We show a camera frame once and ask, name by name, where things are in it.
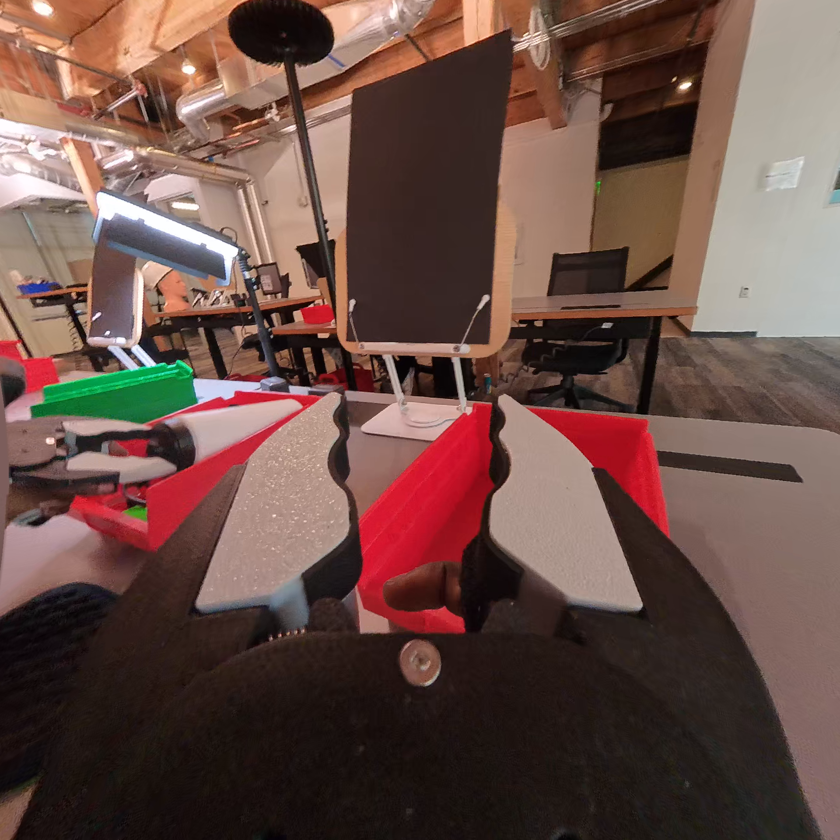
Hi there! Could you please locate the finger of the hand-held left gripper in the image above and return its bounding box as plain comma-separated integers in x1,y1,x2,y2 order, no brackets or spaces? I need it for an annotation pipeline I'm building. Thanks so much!
62,417,165,454
82,453,179,490

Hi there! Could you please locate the white bottle with black cap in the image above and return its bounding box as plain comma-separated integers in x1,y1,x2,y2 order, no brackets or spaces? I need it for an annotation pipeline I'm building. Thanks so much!
161,397,304,466

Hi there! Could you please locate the black office chair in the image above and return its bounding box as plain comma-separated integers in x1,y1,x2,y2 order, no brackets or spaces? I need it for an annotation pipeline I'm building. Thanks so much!
521,247,634,411

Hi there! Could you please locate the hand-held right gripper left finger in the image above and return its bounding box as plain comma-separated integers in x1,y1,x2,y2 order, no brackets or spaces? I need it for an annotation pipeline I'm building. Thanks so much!
196,392,363,634

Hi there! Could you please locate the black strip on table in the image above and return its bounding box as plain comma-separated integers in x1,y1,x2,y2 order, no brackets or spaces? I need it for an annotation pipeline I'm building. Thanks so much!
656,451,803,483

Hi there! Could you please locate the green plastic bin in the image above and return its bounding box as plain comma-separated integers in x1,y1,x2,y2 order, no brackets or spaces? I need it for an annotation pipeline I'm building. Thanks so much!
29,361,198,424

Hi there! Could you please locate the silver ventilation duct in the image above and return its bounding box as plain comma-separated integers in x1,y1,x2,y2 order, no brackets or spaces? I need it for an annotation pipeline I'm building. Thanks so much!
174,0,434,142

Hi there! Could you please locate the small black board on stand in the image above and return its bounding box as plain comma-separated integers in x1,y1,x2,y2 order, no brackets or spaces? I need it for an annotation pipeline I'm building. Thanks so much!
85,262,158,368

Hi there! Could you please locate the black tablet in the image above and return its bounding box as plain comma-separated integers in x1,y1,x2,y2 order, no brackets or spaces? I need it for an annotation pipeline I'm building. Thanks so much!
88,249,137,342
344,29,514,345

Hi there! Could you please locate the mannequin head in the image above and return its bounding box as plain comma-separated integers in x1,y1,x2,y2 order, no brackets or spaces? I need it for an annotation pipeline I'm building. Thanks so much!
152,261,193,311

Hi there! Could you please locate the black lamp light bar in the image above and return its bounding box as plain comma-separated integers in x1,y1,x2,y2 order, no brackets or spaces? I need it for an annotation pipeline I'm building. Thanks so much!
91,189,283,382

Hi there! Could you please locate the wooden desk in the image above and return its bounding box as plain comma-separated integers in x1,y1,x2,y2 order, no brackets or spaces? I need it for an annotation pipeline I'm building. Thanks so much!
157,295,326,382

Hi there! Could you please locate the white paper sheet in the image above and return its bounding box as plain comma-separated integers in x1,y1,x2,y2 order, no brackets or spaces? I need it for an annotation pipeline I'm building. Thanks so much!
764,156,806,193

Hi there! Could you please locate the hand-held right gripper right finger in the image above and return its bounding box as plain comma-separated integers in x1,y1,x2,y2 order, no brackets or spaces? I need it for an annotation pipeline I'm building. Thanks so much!
459,392,645,634

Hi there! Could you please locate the person's dark clothing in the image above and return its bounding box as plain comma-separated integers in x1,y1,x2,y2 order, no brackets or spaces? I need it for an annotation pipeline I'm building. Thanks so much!
0,583,122,791

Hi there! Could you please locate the black pole with round disc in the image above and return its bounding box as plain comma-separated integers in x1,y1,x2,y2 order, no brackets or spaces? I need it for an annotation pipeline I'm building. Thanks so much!
227,0,358,393

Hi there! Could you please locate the person's right hand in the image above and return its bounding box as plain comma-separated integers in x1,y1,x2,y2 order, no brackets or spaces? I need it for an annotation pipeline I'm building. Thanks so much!
382,563,463,614

